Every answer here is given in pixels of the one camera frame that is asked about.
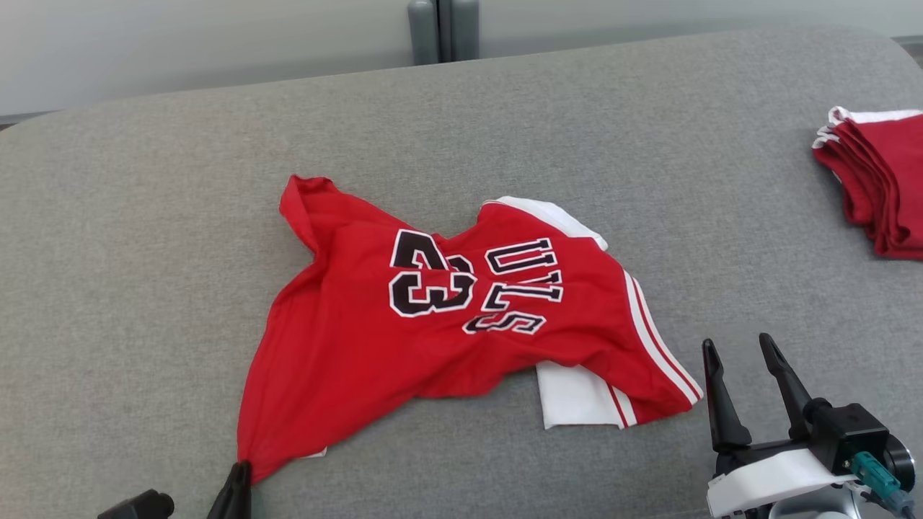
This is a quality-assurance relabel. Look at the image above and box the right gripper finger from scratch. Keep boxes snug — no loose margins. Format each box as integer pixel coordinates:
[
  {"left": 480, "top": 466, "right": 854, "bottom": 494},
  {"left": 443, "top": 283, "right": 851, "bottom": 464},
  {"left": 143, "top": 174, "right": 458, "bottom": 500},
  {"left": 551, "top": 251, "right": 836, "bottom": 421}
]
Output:
[
  {"left": 702, "top": 338, "right": 753, "bottom": 454},
  {"left": 759, "top": 332, "right": 813, "bottom": 441}
]

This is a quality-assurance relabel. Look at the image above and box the red basketball jersey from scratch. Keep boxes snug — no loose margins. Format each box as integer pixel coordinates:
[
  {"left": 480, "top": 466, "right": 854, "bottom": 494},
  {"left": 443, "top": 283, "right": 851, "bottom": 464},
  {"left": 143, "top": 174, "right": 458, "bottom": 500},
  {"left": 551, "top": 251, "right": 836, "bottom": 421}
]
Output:
[{"left": 237, "top": 174, "right": 704, "bottom": 485}]

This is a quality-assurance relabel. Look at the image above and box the folded red garment stack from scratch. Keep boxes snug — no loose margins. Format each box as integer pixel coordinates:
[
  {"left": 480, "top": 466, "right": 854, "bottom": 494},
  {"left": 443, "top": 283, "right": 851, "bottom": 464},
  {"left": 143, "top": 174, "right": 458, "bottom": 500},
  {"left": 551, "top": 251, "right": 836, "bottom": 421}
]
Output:
[{"left": 812, "top": 106, "right": 923, "bottom": 262}]

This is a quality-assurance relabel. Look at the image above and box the grey metal post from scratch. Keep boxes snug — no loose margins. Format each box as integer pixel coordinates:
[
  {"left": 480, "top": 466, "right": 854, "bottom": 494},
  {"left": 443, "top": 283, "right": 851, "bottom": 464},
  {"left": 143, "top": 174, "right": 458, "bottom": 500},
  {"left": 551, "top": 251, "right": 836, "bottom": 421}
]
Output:
[{"left": 407, "top": 0, "right": 481, "bottom": 66}]

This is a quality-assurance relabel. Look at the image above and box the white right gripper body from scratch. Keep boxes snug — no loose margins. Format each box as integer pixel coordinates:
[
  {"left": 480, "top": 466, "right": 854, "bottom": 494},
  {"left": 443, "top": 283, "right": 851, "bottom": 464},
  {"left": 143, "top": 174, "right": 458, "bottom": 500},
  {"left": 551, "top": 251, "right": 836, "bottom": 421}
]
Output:
[{"left": 706, "top": 439, "right": 860, "bottom": 519}]

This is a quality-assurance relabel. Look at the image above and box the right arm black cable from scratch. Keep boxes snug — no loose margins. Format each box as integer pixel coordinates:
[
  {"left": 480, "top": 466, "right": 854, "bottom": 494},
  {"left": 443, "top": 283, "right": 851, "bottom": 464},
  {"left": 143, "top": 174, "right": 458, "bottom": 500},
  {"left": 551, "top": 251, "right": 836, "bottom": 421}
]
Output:
[{"left": 849, "top": 452, "right": 923, "bottom": 519}]

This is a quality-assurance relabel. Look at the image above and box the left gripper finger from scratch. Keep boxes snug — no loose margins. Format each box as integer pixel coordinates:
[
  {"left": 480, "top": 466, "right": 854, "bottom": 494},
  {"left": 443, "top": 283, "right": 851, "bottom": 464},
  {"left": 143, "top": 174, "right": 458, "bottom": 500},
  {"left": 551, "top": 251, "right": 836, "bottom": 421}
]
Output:
[
  {"left": 208, "top": 461, "right": 243, "bottom": 519},
  {"left": 232, "top": 461, "right": 254, "bottom": 519}
]

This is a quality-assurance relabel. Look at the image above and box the grey fabric sofa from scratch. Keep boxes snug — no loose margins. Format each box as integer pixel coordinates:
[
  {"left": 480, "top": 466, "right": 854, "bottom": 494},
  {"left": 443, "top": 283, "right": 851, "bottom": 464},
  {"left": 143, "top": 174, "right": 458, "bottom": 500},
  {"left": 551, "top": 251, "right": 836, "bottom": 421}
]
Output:
[{"left": 0, "top": 25, "right": 923, "bottom": 519}]

